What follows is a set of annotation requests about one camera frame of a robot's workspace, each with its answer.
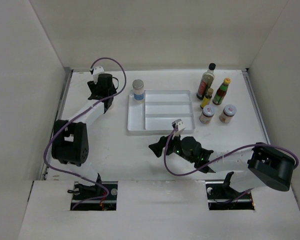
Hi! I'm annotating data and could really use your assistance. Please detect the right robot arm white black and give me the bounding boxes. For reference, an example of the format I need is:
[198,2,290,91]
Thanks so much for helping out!
[148,136,299,198]

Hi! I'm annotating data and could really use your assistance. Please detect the white divided organizer tray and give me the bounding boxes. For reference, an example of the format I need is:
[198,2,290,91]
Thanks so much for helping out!
[127,90,196,135]

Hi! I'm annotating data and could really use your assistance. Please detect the green red sauce bottle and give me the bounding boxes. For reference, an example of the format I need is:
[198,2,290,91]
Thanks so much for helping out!
[212,77,231,105]

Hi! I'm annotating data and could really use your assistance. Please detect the small yellow-label bottle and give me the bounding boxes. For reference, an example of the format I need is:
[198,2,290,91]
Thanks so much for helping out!
[200,88,214,109]

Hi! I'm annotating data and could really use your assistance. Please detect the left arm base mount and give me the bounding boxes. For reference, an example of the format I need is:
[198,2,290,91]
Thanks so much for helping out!
[67,181,118,211]

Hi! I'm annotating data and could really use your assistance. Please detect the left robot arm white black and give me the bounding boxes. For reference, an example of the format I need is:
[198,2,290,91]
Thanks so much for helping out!
[51,73,117,167]

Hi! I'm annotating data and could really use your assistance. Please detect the dark soy sauce bottle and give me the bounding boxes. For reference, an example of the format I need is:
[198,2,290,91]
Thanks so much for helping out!
[196,63,216,100]

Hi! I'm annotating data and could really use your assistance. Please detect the blue-label jar of white pearls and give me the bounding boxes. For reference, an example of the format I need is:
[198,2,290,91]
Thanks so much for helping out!
[132,79,145,104]

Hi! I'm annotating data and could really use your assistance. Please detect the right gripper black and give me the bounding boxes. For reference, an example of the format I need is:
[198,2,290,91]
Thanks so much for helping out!
[149,129,195,163]

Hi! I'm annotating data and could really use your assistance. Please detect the red-lid spice jar right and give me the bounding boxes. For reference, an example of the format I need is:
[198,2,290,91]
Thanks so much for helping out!
[219,104,237,124]

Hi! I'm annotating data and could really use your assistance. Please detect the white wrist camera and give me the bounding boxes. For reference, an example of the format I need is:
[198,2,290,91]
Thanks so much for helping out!
[172,119,186,138]
[90,66,105,82]

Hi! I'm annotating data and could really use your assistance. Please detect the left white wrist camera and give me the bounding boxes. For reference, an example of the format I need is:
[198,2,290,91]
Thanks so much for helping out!
[90,66,105,82]

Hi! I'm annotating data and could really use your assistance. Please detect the red-lid spice jar left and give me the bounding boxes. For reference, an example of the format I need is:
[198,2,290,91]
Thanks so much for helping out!
[199,104,215,124]

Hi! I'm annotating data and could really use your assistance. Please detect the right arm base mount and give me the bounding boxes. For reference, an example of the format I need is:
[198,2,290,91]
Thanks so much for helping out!
[205,171,255,211]

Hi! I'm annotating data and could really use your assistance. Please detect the red-lid spice jar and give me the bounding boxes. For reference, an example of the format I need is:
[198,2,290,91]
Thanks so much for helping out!
[199,104,215,124]
[219,104,237,124]

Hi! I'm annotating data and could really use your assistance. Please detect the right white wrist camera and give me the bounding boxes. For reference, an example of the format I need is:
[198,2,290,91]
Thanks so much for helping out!
[172,119,186,138]

